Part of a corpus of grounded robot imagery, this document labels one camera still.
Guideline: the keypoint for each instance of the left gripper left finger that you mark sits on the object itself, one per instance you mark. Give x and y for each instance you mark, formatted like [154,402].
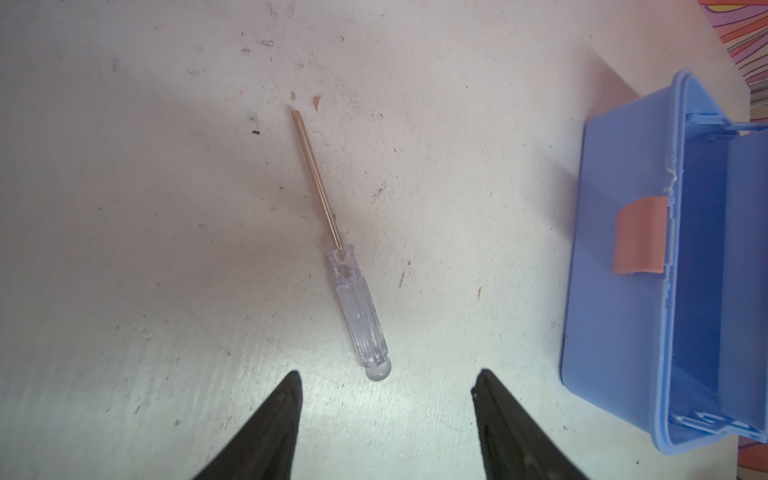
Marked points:
[264,447]

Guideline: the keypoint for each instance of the white blue plastic tool box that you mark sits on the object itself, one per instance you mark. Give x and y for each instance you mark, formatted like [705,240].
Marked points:
[681,355]

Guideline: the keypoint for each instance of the clear handle screwdriver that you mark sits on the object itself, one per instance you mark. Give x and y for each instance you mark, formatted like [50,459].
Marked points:
[351,286]

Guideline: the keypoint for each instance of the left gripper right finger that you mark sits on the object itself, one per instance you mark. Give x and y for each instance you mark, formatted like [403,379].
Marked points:
[513,446]

